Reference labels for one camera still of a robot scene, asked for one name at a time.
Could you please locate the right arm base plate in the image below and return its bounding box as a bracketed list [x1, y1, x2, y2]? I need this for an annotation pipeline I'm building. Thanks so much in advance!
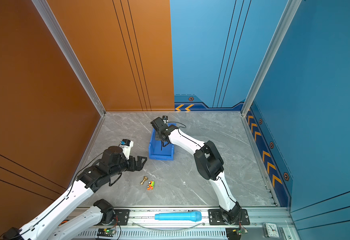
[208, 209, 251, 226]

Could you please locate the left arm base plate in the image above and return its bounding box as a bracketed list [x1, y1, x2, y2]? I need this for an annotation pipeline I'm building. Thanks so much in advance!
[100, 209, 130, 226]

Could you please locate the circuit board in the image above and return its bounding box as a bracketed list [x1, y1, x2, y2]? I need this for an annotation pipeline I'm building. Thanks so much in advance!
[96, 228, 118, 239]
[226, 228, 248, 240]

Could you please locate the small brass fitting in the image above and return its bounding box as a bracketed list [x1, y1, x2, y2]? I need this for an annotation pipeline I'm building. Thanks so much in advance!
[140, 176, 148, 185]

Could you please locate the small orange toy block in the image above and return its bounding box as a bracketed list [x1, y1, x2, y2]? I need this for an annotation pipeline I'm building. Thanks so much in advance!
[147, 181, 155, 191]

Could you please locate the small white clock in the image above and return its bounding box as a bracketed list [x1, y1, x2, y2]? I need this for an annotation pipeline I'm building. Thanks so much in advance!
[264, 223, 281, 239]

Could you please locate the aluminium corner post right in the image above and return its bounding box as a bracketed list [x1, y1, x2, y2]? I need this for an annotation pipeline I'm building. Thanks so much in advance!
[241, 0, 302, 117]

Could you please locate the right circuit board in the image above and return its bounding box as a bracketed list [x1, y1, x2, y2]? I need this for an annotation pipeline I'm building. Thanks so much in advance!
[226, 228, 248, 240]

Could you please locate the blue plastic bin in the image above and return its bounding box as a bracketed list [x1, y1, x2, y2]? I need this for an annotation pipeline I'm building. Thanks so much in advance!
[148, 129, 174, 161]

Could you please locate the cyan plastic cylinder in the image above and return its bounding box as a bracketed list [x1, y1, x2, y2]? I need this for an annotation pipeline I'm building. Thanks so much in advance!
[154, 211, 202, 222]

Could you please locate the aluminium corner post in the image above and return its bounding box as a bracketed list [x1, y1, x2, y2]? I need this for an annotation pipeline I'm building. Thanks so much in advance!
[241, 0, 302, 117]
[32, 0, 106, 117]

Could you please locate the aluminium corner post left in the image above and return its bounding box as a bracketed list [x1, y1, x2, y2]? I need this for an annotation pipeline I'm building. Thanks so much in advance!
[32, 0, 106, 117]

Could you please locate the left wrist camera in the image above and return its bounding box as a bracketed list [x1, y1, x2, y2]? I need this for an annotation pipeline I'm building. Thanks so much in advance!
[119, 139, 133, 160]

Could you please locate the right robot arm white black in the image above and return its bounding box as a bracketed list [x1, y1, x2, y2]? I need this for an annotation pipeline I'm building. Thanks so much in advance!
[150, 117, 243, 225]

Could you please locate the aluminium front rail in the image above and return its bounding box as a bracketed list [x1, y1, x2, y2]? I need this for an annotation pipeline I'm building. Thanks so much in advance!
[36, 205, 302, 240]

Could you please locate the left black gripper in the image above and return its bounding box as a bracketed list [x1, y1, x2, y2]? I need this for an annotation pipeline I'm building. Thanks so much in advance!
[110, 154, 148, 179]

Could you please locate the left circuit board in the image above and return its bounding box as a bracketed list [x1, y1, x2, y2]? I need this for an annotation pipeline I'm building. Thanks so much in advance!
[96, 228, 118, 239]

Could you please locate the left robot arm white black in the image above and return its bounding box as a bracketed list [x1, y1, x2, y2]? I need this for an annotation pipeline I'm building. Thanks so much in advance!
[0, 146, 148, 240]

